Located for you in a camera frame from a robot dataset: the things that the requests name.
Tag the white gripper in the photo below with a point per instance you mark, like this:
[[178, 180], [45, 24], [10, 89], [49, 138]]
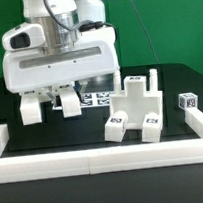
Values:
[[32, 69]]

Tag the white chair backrest part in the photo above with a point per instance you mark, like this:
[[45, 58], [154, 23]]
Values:
[[30, 104]]

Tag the white chair seat part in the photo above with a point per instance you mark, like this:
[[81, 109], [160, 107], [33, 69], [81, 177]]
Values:
[[137, 101]]

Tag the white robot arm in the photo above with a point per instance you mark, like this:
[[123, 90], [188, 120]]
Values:
[[60, 42]]

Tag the white sheet with tags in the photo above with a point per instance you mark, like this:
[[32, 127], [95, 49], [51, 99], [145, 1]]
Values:
[[92, 99]]

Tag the white tagged cube far right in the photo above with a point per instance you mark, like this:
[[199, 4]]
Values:
[[187, 100]]

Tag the white U-shaped border fence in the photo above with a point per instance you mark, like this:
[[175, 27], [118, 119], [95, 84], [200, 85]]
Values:
[[44, 166]]

